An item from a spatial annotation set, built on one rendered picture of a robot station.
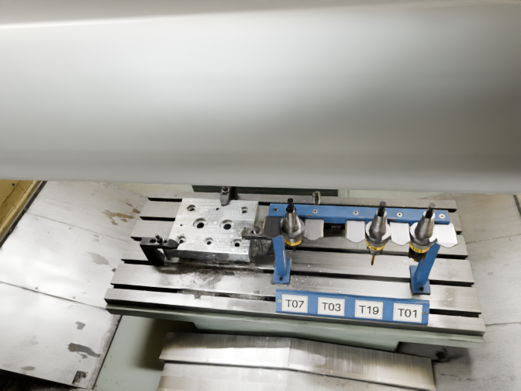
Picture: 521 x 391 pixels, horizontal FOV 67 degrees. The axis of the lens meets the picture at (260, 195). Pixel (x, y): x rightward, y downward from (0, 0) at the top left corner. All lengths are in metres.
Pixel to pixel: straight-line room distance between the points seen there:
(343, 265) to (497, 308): 0.51
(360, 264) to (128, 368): 0.92
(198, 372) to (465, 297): 0.88
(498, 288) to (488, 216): 0.30
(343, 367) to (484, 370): 0.42
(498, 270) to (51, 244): 1.74
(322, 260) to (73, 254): 1.07
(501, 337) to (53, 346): 1.53
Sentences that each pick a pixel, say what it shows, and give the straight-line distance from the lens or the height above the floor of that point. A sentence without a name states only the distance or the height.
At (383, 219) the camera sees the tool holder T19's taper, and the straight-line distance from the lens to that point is 1.00.
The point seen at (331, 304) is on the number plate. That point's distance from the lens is 1.25.
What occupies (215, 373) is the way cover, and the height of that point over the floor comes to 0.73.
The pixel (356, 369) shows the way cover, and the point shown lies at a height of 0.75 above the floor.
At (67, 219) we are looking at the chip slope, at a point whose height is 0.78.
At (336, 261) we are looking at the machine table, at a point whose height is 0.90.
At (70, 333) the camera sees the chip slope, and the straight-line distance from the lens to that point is 1.73.
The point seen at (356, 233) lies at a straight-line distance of 1.05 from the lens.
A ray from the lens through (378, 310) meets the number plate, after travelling 1.26.
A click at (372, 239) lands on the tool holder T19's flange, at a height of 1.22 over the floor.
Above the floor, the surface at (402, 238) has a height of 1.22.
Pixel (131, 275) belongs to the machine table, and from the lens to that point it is 1.48.
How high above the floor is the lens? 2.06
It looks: 47 degrees down
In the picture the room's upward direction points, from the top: 9 degrees counter-clockwise
